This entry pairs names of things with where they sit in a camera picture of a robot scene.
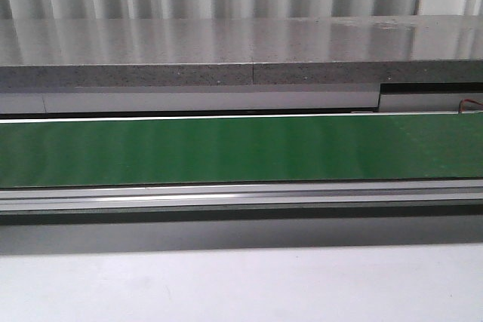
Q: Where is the grey stone shelf slab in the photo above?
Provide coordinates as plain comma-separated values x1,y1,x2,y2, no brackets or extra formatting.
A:
1,16,482,89

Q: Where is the green conveyor belt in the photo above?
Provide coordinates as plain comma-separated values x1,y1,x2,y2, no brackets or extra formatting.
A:
1,113,482,189

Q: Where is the silver conveyor frame rail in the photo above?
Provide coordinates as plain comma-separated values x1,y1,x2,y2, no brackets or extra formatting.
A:
1,179,482,212

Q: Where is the red wire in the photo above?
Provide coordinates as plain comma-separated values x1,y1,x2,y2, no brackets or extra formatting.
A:
457,99,483,113

